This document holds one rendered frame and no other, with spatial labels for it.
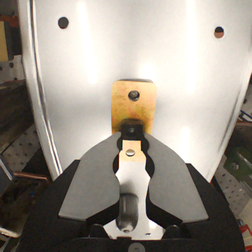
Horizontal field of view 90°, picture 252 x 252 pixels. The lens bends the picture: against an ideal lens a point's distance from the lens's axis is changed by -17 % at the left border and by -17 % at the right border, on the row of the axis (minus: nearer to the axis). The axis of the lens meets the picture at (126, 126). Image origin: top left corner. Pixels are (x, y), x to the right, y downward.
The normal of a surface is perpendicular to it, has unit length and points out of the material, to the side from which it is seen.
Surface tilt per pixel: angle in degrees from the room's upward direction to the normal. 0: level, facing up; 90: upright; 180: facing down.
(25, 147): 0
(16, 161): 0
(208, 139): 0
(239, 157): 78
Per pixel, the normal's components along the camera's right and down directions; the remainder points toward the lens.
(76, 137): -0.02, 0.47
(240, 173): -0.98, 0.06
